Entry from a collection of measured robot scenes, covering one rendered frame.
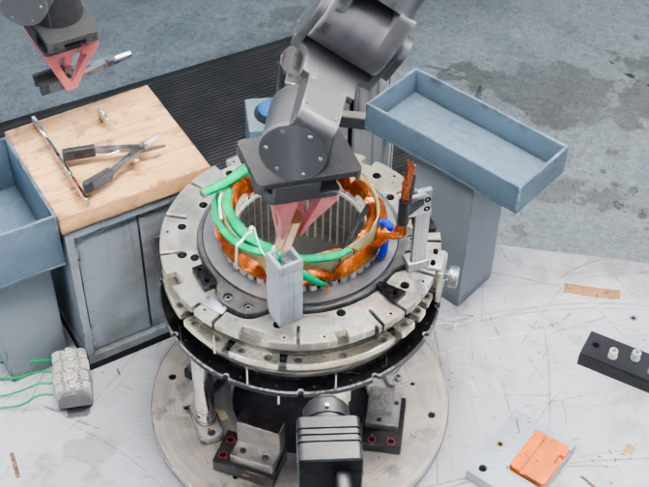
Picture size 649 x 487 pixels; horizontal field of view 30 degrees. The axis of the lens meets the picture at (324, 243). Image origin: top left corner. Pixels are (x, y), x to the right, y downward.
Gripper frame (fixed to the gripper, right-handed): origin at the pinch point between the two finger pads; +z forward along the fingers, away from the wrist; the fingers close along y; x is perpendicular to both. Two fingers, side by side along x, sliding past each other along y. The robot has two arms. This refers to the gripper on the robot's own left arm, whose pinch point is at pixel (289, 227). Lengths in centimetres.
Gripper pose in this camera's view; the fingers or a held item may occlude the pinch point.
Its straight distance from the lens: 117.3
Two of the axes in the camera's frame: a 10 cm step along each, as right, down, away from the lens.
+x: -3.5, -6.8, 6.5
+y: 9.3, -1.6, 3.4
